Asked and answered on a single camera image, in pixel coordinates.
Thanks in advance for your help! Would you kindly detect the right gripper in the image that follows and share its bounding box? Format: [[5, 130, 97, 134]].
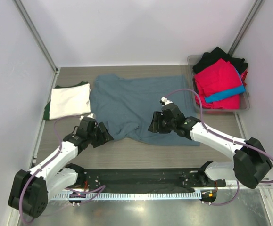
[[149, 111, 176, 133]]

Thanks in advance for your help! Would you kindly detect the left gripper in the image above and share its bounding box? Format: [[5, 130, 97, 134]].
[[87, 122, 113, 147]]

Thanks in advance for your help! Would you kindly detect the grey blue t shirt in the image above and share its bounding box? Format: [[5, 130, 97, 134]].
[[90, 74, 200, 146]]

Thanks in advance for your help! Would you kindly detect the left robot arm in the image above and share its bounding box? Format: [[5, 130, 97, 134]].
[[8, 115, 113, 218]]

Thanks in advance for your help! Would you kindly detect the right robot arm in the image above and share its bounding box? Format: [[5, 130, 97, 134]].
[[148, 103, 272, 189]]

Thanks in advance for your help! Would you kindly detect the folded white t shirt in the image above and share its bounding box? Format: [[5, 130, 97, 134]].
[[50, 83, 91, 120]]

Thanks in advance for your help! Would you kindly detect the folded dark green t shirt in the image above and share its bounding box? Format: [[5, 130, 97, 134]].
[[43, 81, 88, 121]]

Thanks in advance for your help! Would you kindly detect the red t shirt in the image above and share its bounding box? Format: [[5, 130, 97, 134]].
[[194, 59, 248, 110]]

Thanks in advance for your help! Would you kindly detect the black t shirt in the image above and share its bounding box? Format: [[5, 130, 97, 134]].
[[192, 47, 248, 74]]

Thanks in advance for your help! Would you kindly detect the bright blue t shirt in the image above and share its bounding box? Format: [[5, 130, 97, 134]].
[[204, 65, 245, 103]]

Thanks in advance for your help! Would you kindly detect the grey plastic bin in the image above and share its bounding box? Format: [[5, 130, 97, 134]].
[[186, 55, 250, 114]]

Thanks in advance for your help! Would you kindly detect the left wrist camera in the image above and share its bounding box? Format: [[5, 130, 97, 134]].
[[80, 113, 96, 120]]

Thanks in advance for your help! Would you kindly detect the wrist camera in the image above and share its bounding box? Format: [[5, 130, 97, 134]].
[[159, 97, 172, 106], [80, 113, 96, 120]]

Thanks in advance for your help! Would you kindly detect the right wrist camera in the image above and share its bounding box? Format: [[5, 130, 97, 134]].
[[159, 97, 172, 106]]

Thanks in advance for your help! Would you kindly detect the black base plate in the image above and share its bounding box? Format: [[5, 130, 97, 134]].
[[80, 168, 226, 194]]

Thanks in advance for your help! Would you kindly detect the slotted cable duct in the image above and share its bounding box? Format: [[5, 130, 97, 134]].
[[51, 190, 202, 201]]

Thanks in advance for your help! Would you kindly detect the aluminium front rail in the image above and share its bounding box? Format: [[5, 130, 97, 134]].
[[218, 180, 272, 189]]

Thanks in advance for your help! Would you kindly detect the left aluminium frame post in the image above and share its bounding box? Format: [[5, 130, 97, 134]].
[[12, 0, 59, 74]]

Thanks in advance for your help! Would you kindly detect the aluminium frame post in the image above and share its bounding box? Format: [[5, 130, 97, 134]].
[[228, 0, 265, 56], [12, 0, 59, 74]]

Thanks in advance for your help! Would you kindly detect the right aluminium frame post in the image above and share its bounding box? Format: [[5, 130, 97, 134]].
[[228, 0, 265, 56]]

